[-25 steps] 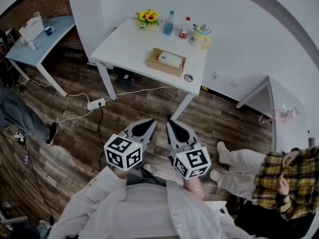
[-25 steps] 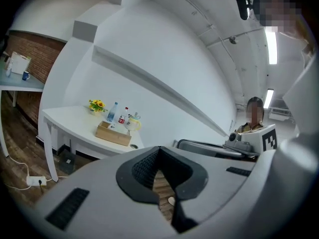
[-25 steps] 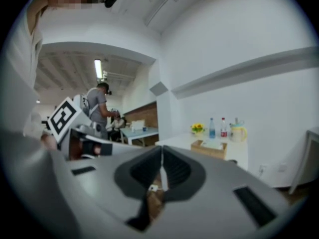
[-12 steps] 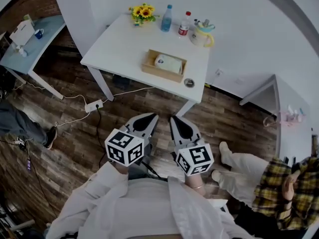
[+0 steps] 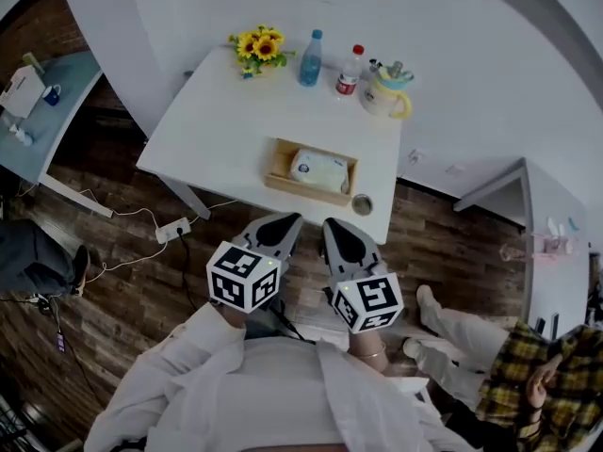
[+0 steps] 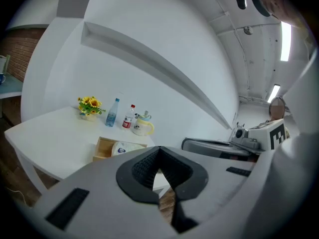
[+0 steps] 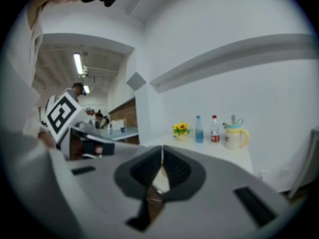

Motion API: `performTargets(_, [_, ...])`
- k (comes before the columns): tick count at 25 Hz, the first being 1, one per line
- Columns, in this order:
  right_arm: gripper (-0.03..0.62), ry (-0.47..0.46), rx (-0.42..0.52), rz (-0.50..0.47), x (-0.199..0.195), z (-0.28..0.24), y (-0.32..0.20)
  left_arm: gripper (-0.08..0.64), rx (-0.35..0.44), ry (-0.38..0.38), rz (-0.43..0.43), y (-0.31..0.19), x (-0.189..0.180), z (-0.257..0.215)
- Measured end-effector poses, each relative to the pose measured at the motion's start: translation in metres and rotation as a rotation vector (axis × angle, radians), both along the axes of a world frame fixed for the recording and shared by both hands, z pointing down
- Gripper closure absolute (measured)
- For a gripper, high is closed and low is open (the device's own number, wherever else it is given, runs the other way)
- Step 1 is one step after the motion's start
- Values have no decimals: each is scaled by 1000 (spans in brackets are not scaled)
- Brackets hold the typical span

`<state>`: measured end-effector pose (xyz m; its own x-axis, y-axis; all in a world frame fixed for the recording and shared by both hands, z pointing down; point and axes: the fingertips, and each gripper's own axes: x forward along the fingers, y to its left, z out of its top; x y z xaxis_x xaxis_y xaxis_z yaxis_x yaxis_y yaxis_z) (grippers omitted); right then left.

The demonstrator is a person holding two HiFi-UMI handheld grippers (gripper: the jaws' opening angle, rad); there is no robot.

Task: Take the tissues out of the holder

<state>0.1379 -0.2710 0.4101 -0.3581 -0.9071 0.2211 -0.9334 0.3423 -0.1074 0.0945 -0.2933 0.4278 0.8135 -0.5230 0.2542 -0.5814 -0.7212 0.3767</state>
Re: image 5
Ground wooden tray box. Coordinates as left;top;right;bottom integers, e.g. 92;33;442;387
263;137;360;208

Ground person's left forearm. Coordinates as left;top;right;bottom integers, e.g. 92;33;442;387
140;301;249;395

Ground cream cup yellow handle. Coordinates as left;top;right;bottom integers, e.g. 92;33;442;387
361;59;416;121

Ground white power strip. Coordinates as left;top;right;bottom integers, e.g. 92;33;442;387
155;217;193;245

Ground yellow sunflower bouquet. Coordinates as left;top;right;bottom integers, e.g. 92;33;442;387
228;24;297;79

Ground clear bottle red cap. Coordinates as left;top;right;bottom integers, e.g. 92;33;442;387
334;43;367;97

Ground person's white shirt torso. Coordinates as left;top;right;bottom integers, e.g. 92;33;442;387
83;301;477;452

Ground light blue table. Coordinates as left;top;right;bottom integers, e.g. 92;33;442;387
0;49;114;219

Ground person's right forearm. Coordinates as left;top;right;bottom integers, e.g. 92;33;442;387
348;330;392;374

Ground white charger plug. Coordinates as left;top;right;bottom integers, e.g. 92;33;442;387
23;292;51;315

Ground white table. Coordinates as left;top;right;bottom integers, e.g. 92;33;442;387
135;44;404;247
453;156;593;343

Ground black cable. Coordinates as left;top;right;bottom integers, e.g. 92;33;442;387
176;231;202;310

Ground white wet wipes packet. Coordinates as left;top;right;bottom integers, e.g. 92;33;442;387
288;147;352;195

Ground gold bracelet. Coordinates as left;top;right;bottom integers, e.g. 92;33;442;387
353;342;388;360

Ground white cable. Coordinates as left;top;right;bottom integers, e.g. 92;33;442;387
84;240;170;284
77;187;161;228

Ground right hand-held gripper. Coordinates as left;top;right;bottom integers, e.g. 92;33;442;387
321;218;405;334

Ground blue water bottle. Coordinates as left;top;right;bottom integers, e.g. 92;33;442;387
298;28;324;88

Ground small white bottle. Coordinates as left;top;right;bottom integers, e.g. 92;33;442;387
8;123;34;148

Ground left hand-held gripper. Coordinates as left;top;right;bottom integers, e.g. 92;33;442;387
205;212;304;315

